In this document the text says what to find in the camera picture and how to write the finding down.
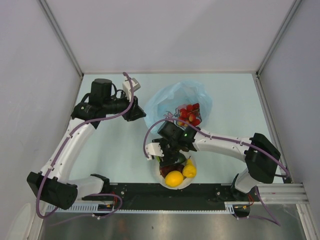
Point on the light blue plastic bag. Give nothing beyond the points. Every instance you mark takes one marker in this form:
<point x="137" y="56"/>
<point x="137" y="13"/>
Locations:
<point x="169" y="101"/>

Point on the yellow fake pear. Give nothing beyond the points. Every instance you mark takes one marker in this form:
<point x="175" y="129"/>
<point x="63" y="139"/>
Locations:
<point x="189" y="170"/>

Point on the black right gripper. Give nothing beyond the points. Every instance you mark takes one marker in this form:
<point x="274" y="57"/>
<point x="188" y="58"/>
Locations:
<point x="166" y="159"/>

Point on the dark green fake avocado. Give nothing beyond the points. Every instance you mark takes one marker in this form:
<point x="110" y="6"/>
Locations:
<point x="181" y="158"/>

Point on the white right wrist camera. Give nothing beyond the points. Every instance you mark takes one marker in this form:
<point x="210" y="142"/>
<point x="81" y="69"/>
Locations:
<point x="153" y="150"/>

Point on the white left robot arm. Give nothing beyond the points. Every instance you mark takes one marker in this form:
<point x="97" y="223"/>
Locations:
<point x="52" y="183"/>

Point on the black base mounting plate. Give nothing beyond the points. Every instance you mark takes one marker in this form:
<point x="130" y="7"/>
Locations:
<point x="195" y="197"/>

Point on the yellow fake lemon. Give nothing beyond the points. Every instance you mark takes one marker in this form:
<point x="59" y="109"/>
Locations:
<point x="174" y="179"/>

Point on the dark red fake plum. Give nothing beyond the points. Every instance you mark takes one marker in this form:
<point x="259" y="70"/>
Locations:
<point x="167" y="169"/>

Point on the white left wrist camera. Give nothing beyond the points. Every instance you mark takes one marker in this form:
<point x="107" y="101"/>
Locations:
<point x="130" y="88"/>

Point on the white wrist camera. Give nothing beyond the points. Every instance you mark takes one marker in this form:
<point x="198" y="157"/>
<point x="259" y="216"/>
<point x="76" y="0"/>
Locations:
<point x="153" y="150"/>
<point x="130" y="88"/>

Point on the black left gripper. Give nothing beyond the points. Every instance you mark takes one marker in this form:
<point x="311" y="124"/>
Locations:
<point x="134" y="112"/>

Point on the white slotted cable duct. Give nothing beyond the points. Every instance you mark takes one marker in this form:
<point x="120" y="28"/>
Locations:
<point x="101" y="207"/>

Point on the white paper plate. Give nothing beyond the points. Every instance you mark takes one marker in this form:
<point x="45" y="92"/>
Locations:
<point x="154" y="167"/>

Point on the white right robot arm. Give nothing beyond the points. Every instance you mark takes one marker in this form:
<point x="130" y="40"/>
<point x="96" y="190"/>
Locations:
<point x="257" y="152"/>

